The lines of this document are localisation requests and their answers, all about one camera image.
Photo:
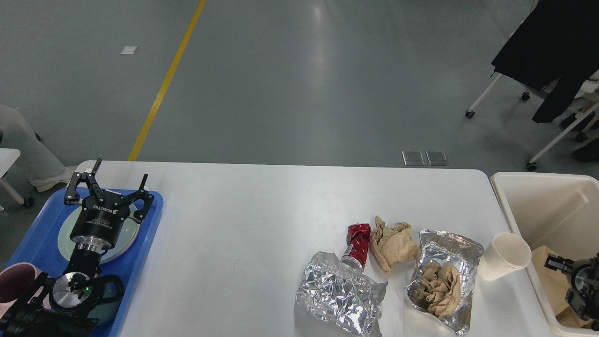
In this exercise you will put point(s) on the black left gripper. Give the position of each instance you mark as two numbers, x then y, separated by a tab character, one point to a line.
104	211

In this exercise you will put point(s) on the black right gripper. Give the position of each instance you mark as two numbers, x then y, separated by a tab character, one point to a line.
583	278

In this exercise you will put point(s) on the brown paper bag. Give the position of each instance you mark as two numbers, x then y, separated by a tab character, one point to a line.
569	319
553	282

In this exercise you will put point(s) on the mint green plate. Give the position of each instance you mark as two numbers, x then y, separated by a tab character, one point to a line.
126	238

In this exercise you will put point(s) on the foil bag with paper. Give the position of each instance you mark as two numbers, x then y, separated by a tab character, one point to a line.
444	278

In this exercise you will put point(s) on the foil sheet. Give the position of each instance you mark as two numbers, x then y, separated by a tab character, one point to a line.
341	296

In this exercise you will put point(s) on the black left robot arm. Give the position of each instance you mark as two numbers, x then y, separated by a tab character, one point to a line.
87	246

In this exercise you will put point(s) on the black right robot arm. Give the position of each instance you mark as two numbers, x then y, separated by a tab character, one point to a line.
592	299

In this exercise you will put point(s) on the white paper cup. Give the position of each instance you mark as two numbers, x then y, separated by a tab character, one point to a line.
507	253

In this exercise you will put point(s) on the beige plastic bin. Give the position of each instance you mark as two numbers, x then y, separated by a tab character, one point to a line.
559	211

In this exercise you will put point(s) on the blue plastic tray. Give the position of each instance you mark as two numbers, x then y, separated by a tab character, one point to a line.
40	247

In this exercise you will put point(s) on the person in grey trousers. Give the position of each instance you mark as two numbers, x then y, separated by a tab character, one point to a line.
41	166

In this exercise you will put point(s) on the pink mug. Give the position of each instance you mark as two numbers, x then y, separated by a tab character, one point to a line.
14	281

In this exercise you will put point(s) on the crumpled brown paper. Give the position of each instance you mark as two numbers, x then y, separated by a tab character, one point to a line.
390	245

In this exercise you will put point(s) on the right floor socket plate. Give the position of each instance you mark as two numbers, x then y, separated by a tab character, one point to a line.
437	158

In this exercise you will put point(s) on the floor socket plate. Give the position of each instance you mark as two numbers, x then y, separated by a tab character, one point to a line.
413	158
437	158

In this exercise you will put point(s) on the left floor socket plate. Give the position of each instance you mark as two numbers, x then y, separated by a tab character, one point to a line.
413	158

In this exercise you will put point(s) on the white rolling chair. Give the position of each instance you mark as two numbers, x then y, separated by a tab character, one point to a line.
588	88

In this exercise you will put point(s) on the crushed red can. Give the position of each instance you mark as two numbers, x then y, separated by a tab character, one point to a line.
358	241

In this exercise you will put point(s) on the black jacket on chair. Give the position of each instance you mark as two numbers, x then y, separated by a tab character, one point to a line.
558	41

